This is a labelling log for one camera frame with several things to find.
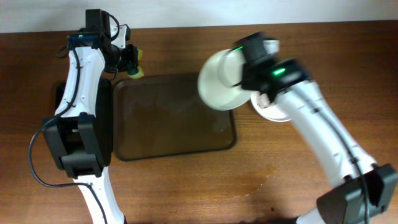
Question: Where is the green yellow sponge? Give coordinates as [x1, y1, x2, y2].
[127, 50, 144, 79]

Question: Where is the white plate front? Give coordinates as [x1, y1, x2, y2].
[251, 91, 290, 123]

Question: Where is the white plate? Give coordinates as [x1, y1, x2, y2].
[251, 91, 290, 123]
[197, 49, 253, 111]

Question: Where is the white plate back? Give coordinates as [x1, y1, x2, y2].
[197, 49, 253, 111]

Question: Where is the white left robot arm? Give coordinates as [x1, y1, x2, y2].
[40, 24, 143, 223]

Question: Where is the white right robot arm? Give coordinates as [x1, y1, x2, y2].
[240, 59, 397, 223]

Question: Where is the brown tray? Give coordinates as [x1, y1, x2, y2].
[113, 73, 238, 162]

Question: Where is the black tray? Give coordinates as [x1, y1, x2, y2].
[56, 79, 113, 175]

